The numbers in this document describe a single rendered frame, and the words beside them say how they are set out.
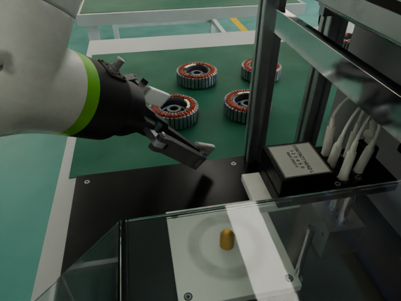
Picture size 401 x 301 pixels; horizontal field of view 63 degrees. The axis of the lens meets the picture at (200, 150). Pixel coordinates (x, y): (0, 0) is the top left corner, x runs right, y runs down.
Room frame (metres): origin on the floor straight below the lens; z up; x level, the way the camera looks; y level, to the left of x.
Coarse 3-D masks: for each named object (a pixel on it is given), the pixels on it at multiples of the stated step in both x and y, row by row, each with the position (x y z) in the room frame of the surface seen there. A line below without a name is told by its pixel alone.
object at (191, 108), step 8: (176, 96) 0.69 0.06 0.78; (184, 96) 0.69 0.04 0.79; (168, 104) 0.68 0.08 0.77; (176, 104) 0.68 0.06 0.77; (184, 104) 0.67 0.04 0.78; (192, 104) 0.65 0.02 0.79; (160, 112) 0.61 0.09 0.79; (168, 112) 0.64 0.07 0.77; (176, 112) 0.64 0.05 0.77; (184, 112) 0.61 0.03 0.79; (192, 112) 0.62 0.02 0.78; (168, 120) 0.60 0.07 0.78; (176, 120) 0.60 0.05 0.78; (184, 120) 0.60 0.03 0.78; (192, 120) 0.61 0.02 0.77; (176, 128) 0.60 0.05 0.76
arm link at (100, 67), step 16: (96, 64) 0.33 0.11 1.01; (112, 64) 0.35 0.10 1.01; (112, 80) 0.33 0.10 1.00; (112, 96) 0.32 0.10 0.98; (128, 96) 0.34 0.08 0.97; (96, 112) 0.29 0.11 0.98; (112, 112) 0.31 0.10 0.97; (128, 112) 0.33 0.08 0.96; (96, 128) 0.30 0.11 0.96; (112, 128) 0.31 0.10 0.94
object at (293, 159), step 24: (288, 144) 0.32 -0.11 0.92; (312, 144) 0.32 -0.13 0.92; (264, 168) 0.30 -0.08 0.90; (288, 168) 0.27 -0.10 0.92; (312, 168) 0.27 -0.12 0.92; (336, 168) 0.30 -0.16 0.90; (384, 168) 0.30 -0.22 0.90; (264, 192) 0.28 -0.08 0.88; (288, 192) 0.25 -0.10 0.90; (312, 192) 0.26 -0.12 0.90
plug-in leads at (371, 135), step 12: (336, 108) 0.33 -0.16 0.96; (348, 120) 0.30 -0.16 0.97; (360, 120) 0.32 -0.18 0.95; (372, 120) 0.32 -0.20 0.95; (360, 132) 0.28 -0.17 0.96; (372, 132) 0.32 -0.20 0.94; (324, 144) 0.32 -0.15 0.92; (336, 144) 0.30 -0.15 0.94; (348, 144) 0.32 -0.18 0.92; (360, 144) 0.33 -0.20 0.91; (372, 144) 0.28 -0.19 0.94; (324, 156) 0.32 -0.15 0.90; (336, 156) 0.29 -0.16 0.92; (348, 156) 0.28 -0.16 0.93; (360, 156) 0.29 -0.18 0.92; (372, 156) 0.32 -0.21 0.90; (348, 168) 0.27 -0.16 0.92; (360, 168) 0.28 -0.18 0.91; (348, 180) 0.28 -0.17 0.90
